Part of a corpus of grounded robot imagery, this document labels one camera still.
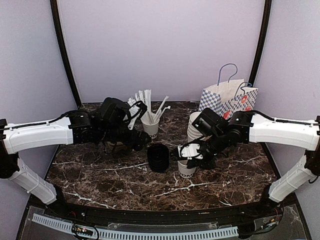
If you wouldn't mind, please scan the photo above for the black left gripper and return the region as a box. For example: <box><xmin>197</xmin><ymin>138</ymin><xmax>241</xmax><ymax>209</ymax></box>
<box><xmin>99</xmin><ymin>123</ymin><xmax>152</xmax><ymax>151</ymax></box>

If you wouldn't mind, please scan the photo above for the black vertical frame post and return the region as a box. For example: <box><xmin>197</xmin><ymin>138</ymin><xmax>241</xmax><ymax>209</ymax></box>
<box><xmin>248</xmin><ymin>0</ymin><xmax>272</xmax><ymax>85</ymax></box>

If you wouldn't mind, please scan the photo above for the white cup holding straws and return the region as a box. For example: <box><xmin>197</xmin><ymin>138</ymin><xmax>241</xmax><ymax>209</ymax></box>
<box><xmin>141</xmin><ymin>118</ymin><xmax>160</xmax><ymax>140</ymax></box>

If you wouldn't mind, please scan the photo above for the blue checkered paper bag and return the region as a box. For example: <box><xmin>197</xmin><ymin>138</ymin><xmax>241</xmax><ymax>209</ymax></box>
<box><xmin>198</xmin><ymin>69</ymin><xmax>259</xmax><ymax>120</ymax></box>

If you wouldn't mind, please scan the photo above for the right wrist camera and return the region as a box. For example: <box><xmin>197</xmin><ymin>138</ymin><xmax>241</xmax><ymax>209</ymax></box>
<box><xmin>170</xmin><ymin>141</ymin><xmax>203</xmax><ymax>161</ymax></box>

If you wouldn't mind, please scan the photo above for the white paper coffee cup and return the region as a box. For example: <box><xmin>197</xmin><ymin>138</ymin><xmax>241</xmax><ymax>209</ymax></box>
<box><xmin>177</xmin><ymin>160</ymin><xmax>197</xmax><ymax>179</ymax></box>

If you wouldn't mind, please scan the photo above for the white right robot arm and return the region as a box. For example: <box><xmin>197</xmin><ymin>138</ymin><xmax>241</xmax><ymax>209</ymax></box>
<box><xmin>178</xmin><ymin>108</ymin><xmax>320</xmax><ymax>217</ymax></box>

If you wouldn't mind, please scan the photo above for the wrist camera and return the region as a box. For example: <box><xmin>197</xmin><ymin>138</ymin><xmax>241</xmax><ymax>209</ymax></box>
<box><xmin>123</xmin><ymin>98</ymin><xmax>148</xmax><ymax>130</ymax></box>
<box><xmin>170</xmin><ymin>141</ymin><xmax>203</xmax><ymax>161</ymax></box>

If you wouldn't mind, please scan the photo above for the white wrapped straws bundle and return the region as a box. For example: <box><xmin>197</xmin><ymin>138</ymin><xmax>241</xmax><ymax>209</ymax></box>
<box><xmin>127</xmin><ymin>89</ymin><xmax>171</xmax><ymax>124</ymax></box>

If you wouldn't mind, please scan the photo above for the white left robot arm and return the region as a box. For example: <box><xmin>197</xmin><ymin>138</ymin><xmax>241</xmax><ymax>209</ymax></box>
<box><xmin>0</xmin><ymin>110</ymin><xmax>151</xmax><ymax>218</ymax></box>

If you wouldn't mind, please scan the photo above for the stack of black lids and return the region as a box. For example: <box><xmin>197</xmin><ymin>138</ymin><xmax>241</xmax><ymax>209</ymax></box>
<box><xmin>147</xmin><ymin>143</ymin><xmax>170</xmax><ymax>173</ymax></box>

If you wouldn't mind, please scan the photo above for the white slotted cable duct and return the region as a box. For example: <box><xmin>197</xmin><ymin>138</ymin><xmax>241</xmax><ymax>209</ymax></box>
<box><xmin>31</xmin><ymin>213</ymin><xmax>239</xmax><ymax>240</ymax></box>

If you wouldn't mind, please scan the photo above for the black left frame post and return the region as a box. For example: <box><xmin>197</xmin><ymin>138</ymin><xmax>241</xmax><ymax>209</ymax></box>
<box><xmin>49</xmin><ymin>0</ymin><xmax>82</xmax><ymax>108</ymax></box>

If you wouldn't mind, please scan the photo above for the brown cardboard cup carrier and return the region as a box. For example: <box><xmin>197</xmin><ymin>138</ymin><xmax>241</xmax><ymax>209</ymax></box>
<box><xmin>104</xmin><ymin>141</ymin><xmax>132</xmax><ymax>154</ymax></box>

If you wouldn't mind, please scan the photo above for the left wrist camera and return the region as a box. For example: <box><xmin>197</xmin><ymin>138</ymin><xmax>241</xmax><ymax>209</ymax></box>
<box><xmin>123</xmin><ymin>98</ymin><xmax>148</xmax><ymax>130</ymax></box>

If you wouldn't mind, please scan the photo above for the black front rail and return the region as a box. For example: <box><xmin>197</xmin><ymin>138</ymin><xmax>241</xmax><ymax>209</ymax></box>
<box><xmin>41</xmin><ymin>202</ymin><xmax>283</xmax><ymax>226</ymax></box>

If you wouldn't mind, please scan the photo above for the stack of white paper cups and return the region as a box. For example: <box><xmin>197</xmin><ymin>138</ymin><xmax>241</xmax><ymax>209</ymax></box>
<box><xmin>187</xmin><ymin>111</ymin><xmax>203</xmax><ymax>143</ymax></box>

